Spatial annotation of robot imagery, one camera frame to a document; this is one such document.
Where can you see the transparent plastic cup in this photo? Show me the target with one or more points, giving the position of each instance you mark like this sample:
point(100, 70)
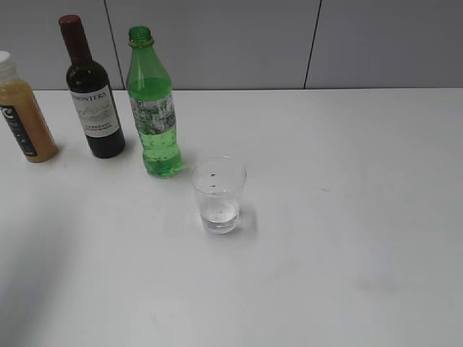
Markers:
point(218, 184)

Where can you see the green sprite bottle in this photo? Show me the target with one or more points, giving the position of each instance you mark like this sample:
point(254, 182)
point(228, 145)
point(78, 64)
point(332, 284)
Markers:
point(150, 95)

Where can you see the dark red wine bottle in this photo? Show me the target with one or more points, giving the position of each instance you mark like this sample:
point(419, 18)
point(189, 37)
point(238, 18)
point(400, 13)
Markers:
point(91, 92)

